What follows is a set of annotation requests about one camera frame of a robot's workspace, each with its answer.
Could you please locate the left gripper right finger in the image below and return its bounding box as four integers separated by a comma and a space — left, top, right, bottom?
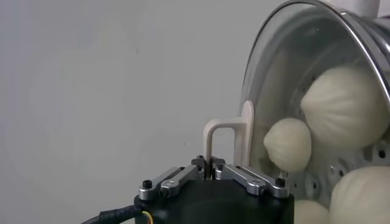
211, 156, 290, 199

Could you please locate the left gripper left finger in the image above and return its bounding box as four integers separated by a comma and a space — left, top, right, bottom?
138, 155, 211, 201

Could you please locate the glass pot lid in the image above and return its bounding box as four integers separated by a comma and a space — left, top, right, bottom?
203, 0, 390, 224

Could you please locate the white steamed baozi bun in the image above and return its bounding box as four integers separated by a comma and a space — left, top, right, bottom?
300, 66, 390, 149
329, 166, 390, 224
294, 199, 330, 224
263, 117, 313, 173

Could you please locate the stainless steel steamer basket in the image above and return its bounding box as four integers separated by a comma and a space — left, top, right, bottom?
243, 0, 390, 224

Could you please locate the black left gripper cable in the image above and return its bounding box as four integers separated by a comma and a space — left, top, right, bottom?
80, 204, 155, 224

